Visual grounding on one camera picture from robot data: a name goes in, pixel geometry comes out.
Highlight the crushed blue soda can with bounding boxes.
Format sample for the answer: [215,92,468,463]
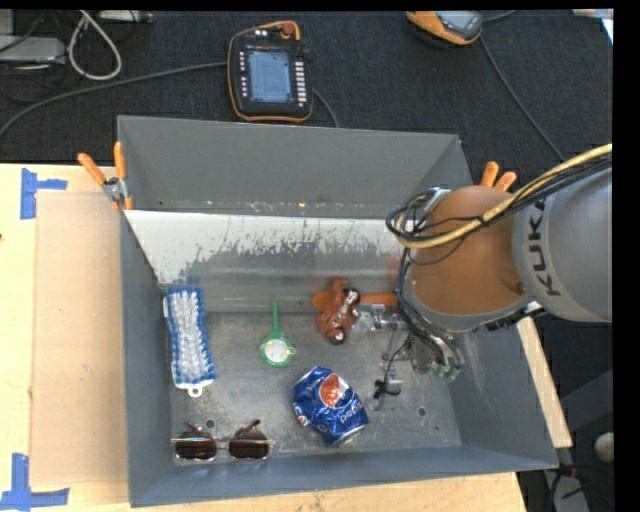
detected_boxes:
[291,365,371,448]

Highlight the red-brown toy motorcycle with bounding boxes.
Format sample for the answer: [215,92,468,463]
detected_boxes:
[312,277,362,346]

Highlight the grey metal bin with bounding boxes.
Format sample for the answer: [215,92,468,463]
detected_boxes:
[115,114,560,509]

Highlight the brown cardboard board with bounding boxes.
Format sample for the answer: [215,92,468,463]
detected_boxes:
[28,191,132,494]

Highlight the green round handled strainer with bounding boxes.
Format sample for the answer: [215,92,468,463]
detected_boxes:
[258,301,298,369]

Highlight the blue and white scrub brush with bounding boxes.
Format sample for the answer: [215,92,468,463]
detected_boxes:
[161,285,219,399]

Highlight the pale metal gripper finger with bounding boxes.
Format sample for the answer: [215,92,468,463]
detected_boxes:
[355,305,407,332]
[373,362,405,402]

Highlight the brown lens sunglasses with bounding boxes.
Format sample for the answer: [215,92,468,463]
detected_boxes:
[169,418,278,464]

